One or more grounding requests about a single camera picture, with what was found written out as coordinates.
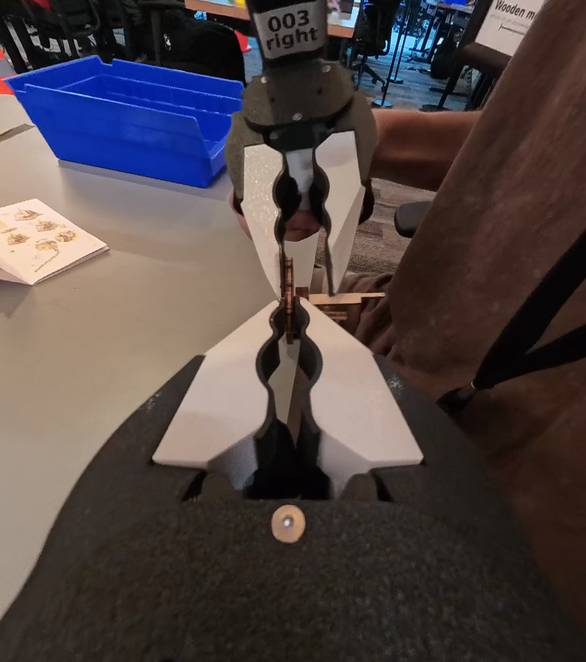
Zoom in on black lanyard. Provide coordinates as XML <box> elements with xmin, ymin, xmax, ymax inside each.
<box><xmin>438</xmin><ymin>186</ymin><xmax>586</xmax><ymax>414</ymax></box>

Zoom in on wooden model piece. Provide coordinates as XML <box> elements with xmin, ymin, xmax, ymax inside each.
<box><xmin>280</xmin><ymin>257</ymin><xmax>387</xmax><ymax>344</ymax></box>

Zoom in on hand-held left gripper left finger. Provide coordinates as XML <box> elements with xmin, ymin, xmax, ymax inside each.
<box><xmin>152</xmin><ymin>299</ymin><xmax>294</xmax><ymax>491</ymax></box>

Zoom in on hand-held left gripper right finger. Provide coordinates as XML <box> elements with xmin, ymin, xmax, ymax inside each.
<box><xmin>295</xmin><ymin>298</ymin><xmax>424</xmax><ymax>493</ymax></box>

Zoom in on person's right forearm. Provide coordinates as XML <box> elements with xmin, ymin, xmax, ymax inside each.
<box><xmin>373</xmin><ymin>109</ymin><xmax>480</xmax><ymax>192</ymax></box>

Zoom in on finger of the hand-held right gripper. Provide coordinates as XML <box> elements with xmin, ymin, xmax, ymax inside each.
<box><xmin>241</xmin><ymin>144</ymin><xmax>289</xmax><ymax>302</ymax></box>
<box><xmin>314</xmin><ymin>131</ymin><xmax>367</xmax><ymax>298</ymax></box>

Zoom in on instruction booklet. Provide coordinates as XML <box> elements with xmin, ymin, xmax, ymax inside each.
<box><xmin>0</xmin><ymin>198</ymin><xmax>110</xmax><ymax>286</ymax></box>

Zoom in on marker sign board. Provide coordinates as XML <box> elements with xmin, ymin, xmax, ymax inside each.
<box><xmin>471</xmin><ymin>0</ymin><xmax>549</xmax><ymax>58</ymax></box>

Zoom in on blue plastic bin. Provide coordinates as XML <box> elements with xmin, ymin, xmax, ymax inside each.
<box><xmin>3</xmin><ymin>54</ymin><xmax>244</xmax><ymax>189</ymax></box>

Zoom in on person's right hand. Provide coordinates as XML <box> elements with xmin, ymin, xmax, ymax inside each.
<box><xmin>283</xmin><ymin>208</ymin><xmax>321</xmax><ymax>243</ymax></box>

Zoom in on person in brown shirt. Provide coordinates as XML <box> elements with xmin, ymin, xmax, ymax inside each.
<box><xmin>376</xmin><ymin>0</ymin><xmax>586</xmax><ymax>658</ymax></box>

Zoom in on brown corduroy pants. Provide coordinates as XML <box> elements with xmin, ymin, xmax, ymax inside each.
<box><xmin>345</xmin><ymin>273</ymin><xmax>398</xmax><ymax>358</ymax></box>

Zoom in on black chair armrest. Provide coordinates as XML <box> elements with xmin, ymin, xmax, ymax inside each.
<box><xmin>394</xmin><ymin>201</ymin><xmax>434</xmax><ymax>239</ymax></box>

